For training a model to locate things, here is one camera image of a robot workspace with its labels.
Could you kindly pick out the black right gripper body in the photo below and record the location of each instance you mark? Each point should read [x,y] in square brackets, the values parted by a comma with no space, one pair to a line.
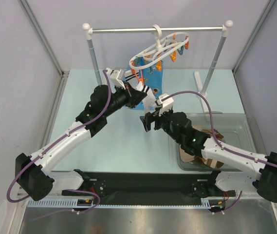
[156,121]

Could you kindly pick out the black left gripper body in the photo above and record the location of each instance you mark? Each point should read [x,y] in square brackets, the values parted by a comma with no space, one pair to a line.
[130,101]

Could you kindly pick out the white striped sock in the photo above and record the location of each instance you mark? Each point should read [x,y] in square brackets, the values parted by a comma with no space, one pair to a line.
[131,78]
[149,102]

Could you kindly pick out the beige red sock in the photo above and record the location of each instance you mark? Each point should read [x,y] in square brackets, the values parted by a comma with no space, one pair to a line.
[185,157]

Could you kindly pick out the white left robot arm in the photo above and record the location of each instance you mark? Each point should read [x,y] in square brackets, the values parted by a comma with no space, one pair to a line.
[32,172]

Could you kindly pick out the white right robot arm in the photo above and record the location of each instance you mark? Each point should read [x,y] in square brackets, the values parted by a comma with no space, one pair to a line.
[258,172]

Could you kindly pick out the white clip sock hanger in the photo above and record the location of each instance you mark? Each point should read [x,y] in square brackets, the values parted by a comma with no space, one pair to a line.
[169,46]

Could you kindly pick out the blue cartoon print sock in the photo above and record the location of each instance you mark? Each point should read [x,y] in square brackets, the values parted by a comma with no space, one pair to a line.
[152,78]

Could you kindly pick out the white drying rack stand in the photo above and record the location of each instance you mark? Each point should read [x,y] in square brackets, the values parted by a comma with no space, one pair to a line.
[202,86]

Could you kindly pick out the clear plastic bin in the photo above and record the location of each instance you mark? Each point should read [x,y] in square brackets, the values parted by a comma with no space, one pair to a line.
[238,130]

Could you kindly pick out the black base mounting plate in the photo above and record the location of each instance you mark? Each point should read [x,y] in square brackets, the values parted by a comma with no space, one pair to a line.
[148,189]

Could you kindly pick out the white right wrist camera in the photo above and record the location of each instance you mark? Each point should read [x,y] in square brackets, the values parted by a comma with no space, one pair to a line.
[164,103]

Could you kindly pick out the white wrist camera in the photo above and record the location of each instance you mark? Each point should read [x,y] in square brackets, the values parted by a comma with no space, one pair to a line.
[116,77]
[164,103]

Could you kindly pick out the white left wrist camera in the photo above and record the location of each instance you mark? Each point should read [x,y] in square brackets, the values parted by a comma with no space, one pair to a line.
[116,77]

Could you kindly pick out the blue slotted cable duct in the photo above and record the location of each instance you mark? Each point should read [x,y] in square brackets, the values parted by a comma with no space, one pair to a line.
[61,203]

